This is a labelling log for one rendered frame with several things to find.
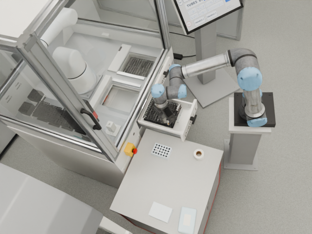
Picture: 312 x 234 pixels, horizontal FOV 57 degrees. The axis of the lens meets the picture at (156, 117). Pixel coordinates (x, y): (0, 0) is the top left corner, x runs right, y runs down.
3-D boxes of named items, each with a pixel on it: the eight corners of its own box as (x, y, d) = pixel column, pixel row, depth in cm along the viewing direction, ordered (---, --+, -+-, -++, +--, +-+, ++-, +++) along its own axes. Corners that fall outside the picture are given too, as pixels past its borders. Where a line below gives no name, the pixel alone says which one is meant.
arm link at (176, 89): (185, 76, 160) (165, 78, 161) (186, 92, 153) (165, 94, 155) (186, 85, 166) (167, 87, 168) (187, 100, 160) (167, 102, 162)
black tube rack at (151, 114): (181, 109, 206) (180, 104, 200) (173, 130, 198) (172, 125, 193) (153, 101, 213) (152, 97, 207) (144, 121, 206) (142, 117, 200)
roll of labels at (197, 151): (204, 151, 195) (204, 148, 192) (204, 160, 192) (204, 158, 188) (193, 151, 196) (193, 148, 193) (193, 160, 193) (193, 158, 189)
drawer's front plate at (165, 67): (171, 65, 230) (170, 56, 220) (158, 94, 218) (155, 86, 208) (169, 65, 230) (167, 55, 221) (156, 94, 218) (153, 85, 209)
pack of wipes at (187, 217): (182, 207, 179) (181, 205, 175) (197, 210, 177) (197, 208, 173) (177, 232, 172) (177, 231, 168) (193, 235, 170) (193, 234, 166)
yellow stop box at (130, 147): (137, 148, 196) (134, 143, 190) (132, 157, 193) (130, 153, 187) (130, 146, 198) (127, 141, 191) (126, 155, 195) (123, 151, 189)
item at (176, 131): (194, 107, 205) (193, 102, 200) (182, 138, 194) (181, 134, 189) (144, 94, 218) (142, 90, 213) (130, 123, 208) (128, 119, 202)
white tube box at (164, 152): (172, 149, 199) (172, 147, 196) (167, 160, 196) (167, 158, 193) (156, 144, 204) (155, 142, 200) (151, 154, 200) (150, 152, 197)
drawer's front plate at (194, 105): (197, 107, 206) (196, 99, 197) (184, 142, 194) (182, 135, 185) (195, 107, 207) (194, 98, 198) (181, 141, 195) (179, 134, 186)
